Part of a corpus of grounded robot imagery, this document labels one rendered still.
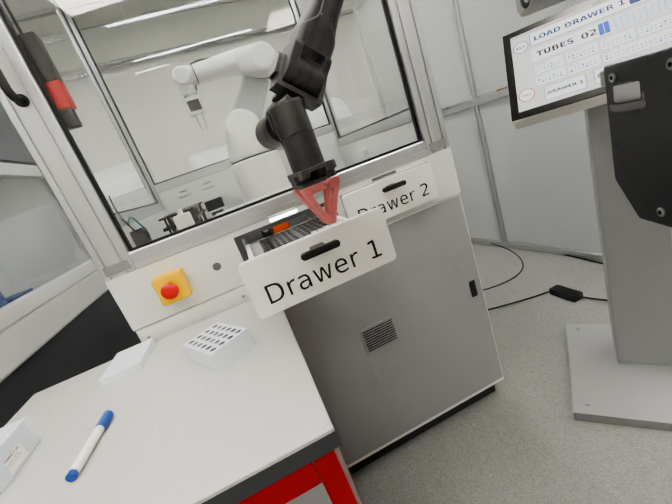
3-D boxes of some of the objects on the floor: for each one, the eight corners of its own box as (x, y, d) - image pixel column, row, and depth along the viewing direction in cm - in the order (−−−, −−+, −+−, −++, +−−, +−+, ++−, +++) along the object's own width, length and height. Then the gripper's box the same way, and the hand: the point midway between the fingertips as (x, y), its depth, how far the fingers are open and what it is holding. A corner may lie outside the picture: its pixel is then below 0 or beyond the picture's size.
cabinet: (512, 391, 131) (465, 190, 109) (255, 541, 111) (133, 331, 89) (397, 307, 221) (359, 187, 199) (244, 381, 201) (182, 257, 178)
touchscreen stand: (788, 445, 88) (811, 0, 59) (574, 419, 113) (518, 98, 84) (713, 329, 127) (705, 28, 98) (567, 329, 152) (526, 89, 123)
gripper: (273, 145, 60) (306, 227, 64) (281, 137, 51) (319, 233, 55) (308, 132, 62) (338, 213, 66) (323, 122, 52) (357, 217, 56)
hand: (328, 218), depth 60 cm, fingers open, 3 cm apart
